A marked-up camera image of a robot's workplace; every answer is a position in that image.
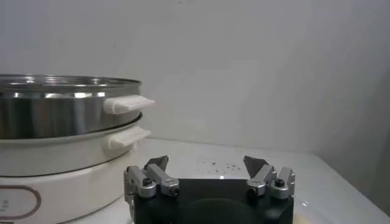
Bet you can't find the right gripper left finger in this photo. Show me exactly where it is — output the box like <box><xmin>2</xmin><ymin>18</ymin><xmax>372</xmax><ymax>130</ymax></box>
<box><xmin>123</xmin><ymin>155</ymin><xmax>180</xmax><ymax>203</ymax></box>

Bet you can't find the white electric cooker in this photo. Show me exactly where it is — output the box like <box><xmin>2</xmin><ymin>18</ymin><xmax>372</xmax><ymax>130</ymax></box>
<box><xmin>0</xmin><ymin>114</ymin><xmax>152</xmax><ymax>224</ymax></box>

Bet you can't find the stainless steel steamer basket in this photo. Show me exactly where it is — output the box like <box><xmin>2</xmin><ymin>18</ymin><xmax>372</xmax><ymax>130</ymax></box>
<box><xmin>0</xmin><ymin>74</ymin><xmax>155</xmax><ymax>140</ymax></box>

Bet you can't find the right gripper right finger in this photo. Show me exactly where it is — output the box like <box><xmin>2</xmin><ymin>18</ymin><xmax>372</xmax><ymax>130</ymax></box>
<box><xmin>243</xmin><ymin>155</ymin><xmax>296</xmax><ymax>200</ymax></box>

